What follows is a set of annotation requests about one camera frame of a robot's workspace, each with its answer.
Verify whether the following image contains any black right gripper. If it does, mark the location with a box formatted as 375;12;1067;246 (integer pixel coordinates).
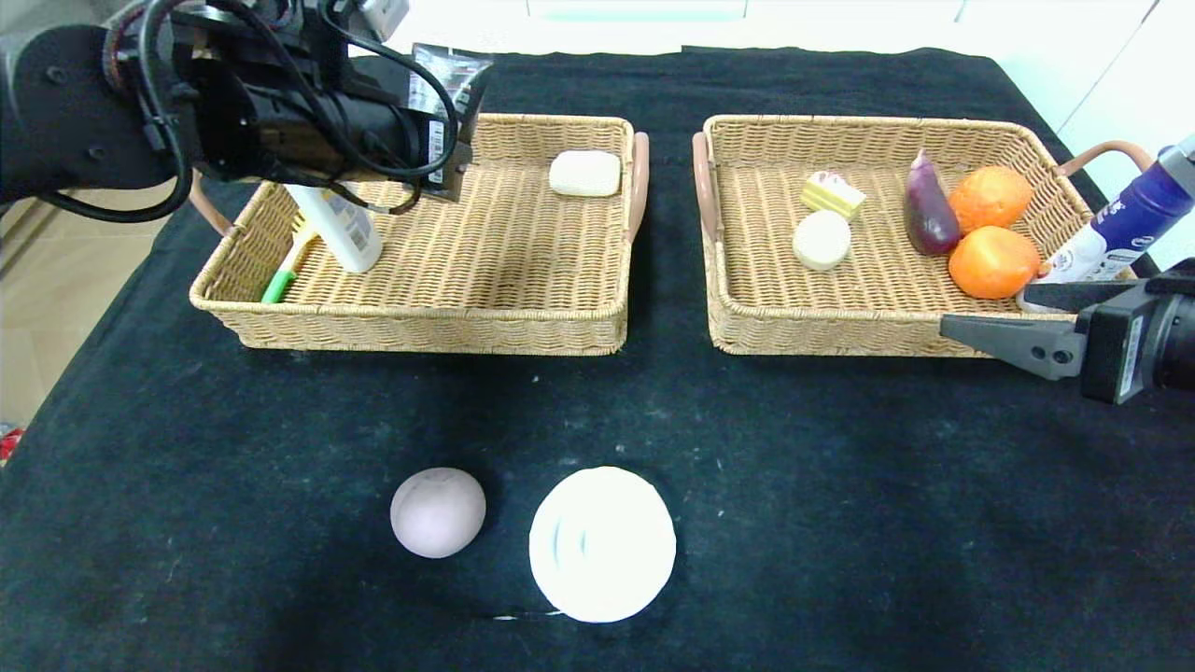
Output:
939;258;1195;405

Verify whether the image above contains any cream toy bun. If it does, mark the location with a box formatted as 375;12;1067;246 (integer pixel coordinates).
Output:
794;211;853;271

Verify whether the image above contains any yellow toy cake slice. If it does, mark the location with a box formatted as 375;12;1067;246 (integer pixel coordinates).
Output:
800;172;867;221

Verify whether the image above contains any white round container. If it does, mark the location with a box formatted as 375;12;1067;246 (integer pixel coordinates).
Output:
528;467;677;623

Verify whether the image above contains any black cosmetic tube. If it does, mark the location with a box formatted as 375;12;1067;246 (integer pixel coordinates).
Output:
409;43;494;118

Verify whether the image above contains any pink round ball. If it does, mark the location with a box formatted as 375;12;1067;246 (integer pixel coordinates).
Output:
389;467;487;560

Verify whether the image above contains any white bottle with blue cap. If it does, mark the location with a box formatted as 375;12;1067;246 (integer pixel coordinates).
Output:
283;182;385;274

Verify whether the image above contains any wicker basket with toy food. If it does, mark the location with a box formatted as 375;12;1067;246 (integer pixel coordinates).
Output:
692;115;1155;360

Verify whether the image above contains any wicker basket with dish brush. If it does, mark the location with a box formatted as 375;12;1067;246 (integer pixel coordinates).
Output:
187;112;651;357

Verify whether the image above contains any smooth orange fruit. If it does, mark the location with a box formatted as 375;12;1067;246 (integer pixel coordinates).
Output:
949;227;1041;301

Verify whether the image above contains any white bottle with purple cap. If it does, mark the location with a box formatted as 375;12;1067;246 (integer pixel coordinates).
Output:
1015;145;1195;315

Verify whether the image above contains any rough orange fruit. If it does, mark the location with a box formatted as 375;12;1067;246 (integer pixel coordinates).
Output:
949;166;1033;234

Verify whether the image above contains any purple toy eggplant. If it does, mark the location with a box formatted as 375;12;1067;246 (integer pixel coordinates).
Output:
903;150;961;258

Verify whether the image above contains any black tablecloth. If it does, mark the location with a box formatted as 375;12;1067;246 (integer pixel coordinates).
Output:
0;49;1195;672

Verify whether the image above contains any white soap bar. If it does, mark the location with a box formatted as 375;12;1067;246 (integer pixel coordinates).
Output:
549;149;624;198

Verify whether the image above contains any yellow green dish brush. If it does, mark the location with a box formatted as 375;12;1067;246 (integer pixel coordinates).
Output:
261;213;318;305

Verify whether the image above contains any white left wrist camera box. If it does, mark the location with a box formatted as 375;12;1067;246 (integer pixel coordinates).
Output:
359;0;412;43

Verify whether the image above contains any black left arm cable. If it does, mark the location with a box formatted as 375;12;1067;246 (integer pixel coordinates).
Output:
37;0;463;225

